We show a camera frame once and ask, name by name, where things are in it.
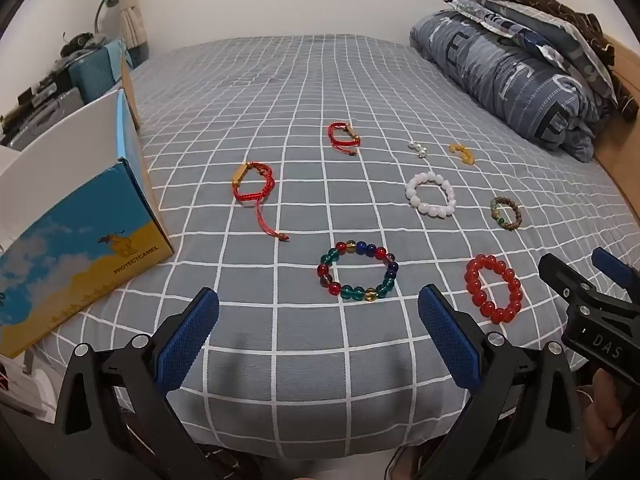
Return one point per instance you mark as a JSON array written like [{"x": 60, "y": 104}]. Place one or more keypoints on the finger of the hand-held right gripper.
[
  {"x": 570, "y": 282},
  {"x": 620, "y": 272}
]

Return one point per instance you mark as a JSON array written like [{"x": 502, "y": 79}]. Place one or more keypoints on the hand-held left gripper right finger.
[{"x": 450, "y": 340}]

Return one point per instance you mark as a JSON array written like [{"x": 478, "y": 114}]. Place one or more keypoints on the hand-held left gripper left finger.
[{"x": 190, "y": 340}]

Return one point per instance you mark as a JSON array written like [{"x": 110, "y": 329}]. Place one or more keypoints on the blue and yellow cardboard box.
[{"x": 75, "y": 250}]

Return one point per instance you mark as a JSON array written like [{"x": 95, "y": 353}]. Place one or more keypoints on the yellow bead jewelry piece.
[{"x": 467, "y": 156}]

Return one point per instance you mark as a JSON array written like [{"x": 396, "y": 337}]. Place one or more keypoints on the person's right hand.
[{"x": 605, "y": 415}]

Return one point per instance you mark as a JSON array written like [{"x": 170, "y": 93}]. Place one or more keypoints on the wooden headboard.
[{"x": 622, "y": 160}]

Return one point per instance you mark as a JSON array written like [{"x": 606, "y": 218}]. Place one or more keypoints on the folded blue grey duvet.
[{"x": 500, "y": 75}]

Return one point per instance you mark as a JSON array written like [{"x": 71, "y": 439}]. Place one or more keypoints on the stack of pillows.
[{"x": 575, "y": 12}]

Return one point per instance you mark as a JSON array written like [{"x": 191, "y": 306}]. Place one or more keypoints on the grey suitcase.
[{"x": 45, "y": 115}]

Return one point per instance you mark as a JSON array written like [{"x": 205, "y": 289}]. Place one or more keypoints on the grey checked bed sheet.
[{"x": 310, "y": 90}]

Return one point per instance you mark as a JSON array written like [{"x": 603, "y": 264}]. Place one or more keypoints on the teal suitcase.
[{"x": 95, "y": 72}]

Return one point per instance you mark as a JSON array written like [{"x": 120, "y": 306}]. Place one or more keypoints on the beige curtain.
[{"x": 134, "y": 15}]

